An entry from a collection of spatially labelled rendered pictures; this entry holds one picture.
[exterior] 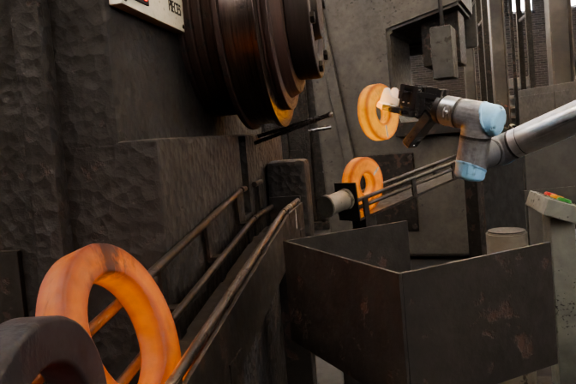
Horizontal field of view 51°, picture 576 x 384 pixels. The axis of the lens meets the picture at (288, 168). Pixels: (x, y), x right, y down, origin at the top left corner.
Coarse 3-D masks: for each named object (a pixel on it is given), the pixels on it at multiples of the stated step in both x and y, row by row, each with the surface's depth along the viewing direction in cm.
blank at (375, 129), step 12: (360, 96) 162; (372, 96) 162; (360, 108) 161; (372, 108) 161; (360, 120) 161; (372, 120) 161; (384, 120) 168; (396, 120) 169; (372, 132) 161; (384, 132) 165
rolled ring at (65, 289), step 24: (72, 264) 55; (96, 264) 58; (120, 264) 62; (48, 288) 53; (72, 288) 53; (120, 288) 64; (144, 288) 64; (48, 312) 52; (72, 312) 52; (144, 312) 65; (168, 312) 67; (144, 336) 65; (168, 336) 65; (144, 360) 63; (168, 360) 63
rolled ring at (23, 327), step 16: (16, 320) 41; (32, 320) 41; (48, 320) 41; (64, 320) 43; (0, 336) 38; (16, 336) 38; (32, 336) 39; (48, 336) 41; (64, 336) 43; (80, 336) 45; (0, 352) 37; (16, 352) 37; (32, 352) 39; (48, 352) 41; (64, 352) 43; (80, 352) 45; (96, 352) 48; (0, 368) 36; (16, 368) 37; (32, 368) 38; (48, 368) 44; (64, 368) 44; (80, 368) 45; (96, 368) 47
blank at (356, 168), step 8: (352, 160) 170; (360, 160) 169; (368, 160) 172; (352, 168) 167; (360, 168) 169; (368, 168) 171; (376, 168) 174; (344, 176) 168; (352, 176) 166; (360, 176) 169; (368, 176) 174; (376, 176) 174; (368, 184) 175; (376, 184) 174; (360, 192) 169; (368, 192) 174
